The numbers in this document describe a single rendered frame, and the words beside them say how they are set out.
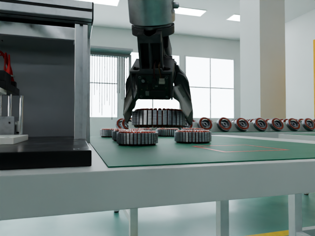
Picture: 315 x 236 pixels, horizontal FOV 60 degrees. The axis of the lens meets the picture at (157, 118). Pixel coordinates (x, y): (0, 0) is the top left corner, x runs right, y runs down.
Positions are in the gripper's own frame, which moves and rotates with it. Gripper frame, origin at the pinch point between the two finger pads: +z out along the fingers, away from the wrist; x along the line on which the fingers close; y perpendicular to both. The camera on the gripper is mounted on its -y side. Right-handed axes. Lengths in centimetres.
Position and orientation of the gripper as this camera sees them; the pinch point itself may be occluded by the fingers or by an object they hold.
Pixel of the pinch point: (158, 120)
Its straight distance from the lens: 57.3
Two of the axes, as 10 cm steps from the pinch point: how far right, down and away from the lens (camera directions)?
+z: 0.4, 8.6, 5.2
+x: 9.9, 0.3, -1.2
